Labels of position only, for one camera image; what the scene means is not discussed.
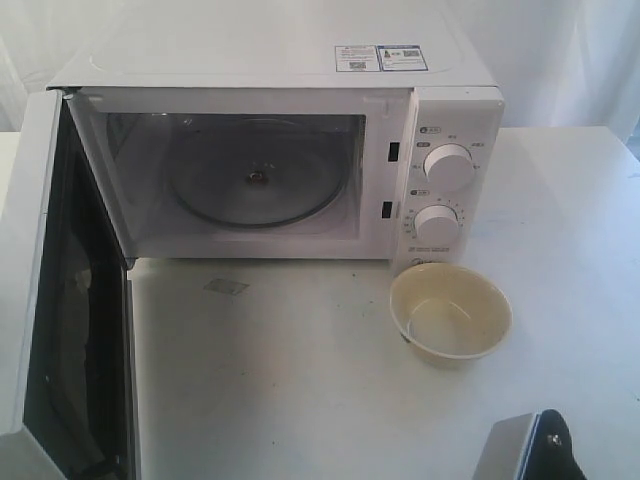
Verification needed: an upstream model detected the cream ceramic bowl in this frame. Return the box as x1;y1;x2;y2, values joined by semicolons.
389;263;513;369

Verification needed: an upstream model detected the white microwave door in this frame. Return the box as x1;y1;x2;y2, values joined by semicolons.
1;90;141;479

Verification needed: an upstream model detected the glass microwave turntable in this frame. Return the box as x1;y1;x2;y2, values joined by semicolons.
169;131;350;228

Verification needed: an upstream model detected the white lower microwave knob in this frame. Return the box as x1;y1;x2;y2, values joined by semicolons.
414;205;459;247

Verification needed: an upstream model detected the white microwave knob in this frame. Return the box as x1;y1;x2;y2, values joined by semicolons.
414;205;459;247
423;144;475;193

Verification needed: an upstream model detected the white Midea microwave body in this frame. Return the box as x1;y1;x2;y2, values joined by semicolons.
48;37;504;270

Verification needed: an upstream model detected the white upper microwave knob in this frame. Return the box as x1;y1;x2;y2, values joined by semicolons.
423;144;475;193

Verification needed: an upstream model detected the clear tape patch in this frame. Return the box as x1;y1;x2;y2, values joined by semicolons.
204;278;249;296

